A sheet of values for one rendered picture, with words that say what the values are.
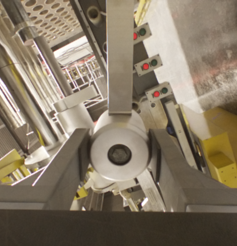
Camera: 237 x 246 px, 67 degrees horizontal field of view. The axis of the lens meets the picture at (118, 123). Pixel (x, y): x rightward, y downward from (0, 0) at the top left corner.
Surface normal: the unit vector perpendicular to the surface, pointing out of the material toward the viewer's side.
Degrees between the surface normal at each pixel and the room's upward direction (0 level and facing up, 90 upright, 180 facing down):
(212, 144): 90
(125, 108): 90
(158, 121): 90
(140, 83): 90
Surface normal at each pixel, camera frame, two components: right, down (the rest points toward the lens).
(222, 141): -0.02, 0.30
